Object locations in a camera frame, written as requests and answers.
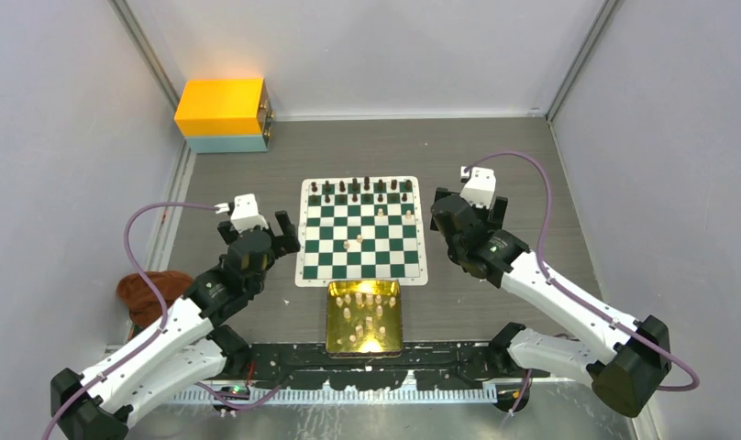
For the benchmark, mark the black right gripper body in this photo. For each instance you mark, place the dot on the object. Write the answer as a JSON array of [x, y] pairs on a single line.
[[481, 214]]

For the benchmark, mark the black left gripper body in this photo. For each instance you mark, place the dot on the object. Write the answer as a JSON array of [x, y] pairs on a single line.
[[275, 249]]

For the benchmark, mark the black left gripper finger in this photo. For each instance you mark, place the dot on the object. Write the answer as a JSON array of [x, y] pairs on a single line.
[[227, 231], [287, 242]]

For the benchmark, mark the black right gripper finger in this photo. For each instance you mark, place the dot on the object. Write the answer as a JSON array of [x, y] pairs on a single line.
[[441, 198], [498, 212]]

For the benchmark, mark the gold tin box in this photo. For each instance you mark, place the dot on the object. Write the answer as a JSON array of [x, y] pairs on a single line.
[[373, 331]]

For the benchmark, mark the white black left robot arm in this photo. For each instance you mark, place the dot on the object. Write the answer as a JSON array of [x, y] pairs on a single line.
[[191, 341]]

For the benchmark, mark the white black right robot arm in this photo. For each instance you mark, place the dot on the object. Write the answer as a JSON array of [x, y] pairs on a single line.
[[612, 352]]

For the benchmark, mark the green white chess board mat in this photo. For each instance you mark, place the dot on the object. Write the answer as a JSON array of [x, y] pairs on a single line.
[[393, 248]]

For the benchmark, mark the light blue box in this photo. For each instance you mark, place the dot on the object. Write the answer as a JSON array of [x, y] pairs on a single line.
[[215, 144]]

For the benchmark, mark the brown cloth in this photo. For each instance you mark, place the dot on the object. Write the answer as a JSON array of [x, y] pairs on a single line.
[[143, 306]]

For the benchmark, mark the yellow box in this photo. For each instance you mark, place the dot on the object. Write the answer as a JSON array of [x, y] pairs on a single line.
[[224, 107]]

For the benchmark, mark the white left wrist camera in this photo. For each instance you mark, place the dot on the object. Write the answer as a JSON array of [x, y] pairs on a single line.
[[243, 212]]

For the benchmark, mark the aluminium frame rail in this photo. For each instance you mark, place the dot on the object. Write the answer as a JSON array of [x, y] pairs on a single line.
[[246, 393]]

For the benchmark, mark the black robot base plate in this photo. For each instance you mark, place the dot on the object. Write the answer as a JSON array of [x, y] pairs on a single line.
[[446, 366]]

